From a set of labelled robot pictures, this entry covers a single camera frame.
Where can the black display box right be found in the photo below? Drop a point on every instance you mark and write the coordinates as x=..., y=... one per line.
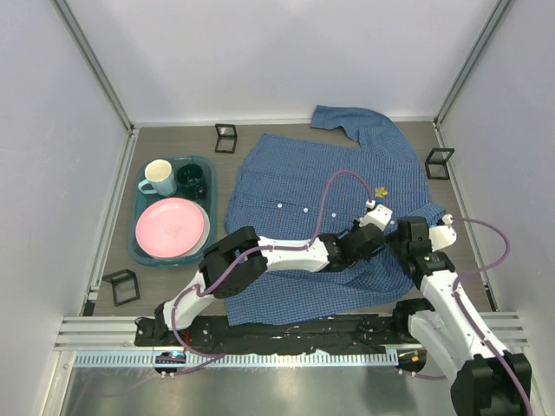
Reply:
x=436, y=163

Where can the teal plastic tray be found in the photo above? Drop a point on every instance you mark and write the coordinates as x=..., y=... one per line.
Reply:
x=142, y=201

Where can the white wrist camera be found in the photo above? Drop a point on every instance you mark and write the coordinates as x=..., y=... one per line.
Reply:
x=376, y=214
x=443, y=235

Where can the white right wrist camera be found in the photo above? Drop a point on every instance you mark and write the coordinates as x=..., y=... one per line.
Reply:
x=443, y=235

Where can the pink plate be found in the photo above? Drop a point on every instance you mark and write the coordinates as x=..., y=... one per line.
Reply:
x=172, y=228

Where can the aluminium frame rail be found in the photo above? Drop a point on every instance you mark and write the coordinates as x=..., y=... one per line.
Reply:
x=75, y=30

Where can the dark green mug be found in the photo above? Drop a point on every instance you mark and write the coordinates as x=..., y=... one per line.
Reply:
x=191, y=181

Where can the white slotted cable duct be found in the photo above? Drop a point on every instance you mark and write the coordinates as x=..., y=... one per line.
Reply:
x=160, y=358

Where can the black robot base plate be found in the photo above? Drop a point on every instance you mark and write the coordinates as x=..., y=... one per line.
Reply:
x=337, y=335

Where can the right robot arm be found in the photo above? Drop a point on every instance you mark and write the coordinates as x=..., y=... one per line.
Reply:
x=485, y=377

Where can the blue plaid shirt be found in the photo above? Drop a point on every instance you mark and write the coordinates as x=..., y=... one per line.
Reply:
x=325, y=179

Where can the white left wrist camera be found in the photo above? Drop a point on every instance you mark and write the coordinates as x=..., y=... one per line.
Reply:
x=376, y=214

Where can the black display box back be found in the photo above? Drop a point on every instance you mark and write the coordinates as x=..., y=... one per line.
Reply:
x=227, y=138

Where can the black display box front-left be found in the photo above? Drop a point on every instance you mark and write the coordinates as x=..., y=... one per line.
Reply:
x=124, y=286

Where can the gold leaf brooch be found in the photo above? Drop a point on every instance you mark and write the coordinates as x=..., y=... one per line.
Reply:
x=381, y=192

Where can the light blue mug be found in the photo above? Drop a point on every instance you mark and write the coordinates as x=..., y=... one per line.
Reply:
x=159, y=179

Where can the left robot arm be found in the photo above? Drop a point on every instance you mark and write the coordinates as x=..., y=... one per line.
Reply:
x=231, y=265

